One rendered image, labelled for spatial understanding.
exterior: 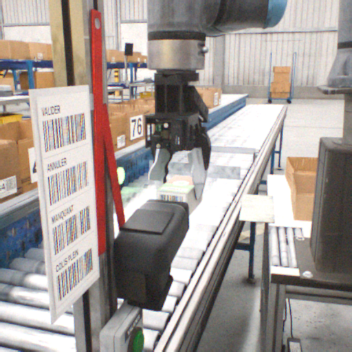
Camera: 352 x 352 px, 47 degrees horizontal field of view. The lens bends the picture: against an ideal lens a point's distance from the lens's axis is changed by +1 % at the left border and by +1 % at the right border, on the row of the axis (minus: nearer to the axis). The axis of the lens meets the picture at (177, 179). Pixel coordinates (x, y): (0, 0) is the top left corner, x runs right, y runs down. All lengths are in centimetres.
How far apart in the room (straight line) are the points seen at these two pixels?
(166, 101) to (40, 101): 31
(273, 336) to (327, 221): 35
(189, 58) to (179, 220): 25
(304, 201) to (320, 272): 39
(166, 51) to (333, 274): 72
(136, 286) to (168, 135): 25
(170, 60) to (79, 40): 24
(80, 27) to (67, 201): 16
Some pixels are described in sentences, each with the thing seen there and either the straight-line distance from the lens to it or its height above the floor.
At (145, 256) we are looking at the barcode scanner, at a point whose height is 106.
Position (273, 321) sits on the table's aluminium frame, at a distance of 117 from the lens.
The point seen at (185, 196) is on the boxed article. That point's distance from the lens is 65.
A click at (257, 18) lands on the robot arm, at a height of 133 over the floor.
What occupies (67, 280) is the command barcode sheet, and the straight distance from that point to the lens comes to 39.
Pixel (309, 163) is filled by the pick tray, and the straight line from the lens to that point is 200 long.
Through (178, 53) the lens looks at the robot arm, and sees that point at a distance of 61.
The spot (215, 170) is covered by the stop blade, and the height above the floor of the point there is 78.
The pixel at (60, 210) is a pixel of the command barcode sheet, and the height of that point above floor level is 114.
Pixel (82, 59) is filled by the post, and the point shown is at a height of 127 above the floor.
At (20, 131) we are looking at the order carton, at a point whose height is 101.
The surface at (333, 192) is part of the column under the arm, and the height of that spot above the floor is 97.
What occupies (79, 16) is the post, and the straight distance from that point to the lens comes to 40.
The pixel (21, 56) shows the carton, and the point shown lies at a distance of 880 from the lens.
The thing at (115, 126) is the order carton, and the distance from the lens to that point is 184.
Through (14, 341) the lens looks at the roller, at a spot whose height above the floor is 74.
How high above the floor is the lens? 126
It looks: 16 degrees down
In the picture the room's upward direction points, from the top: straight up
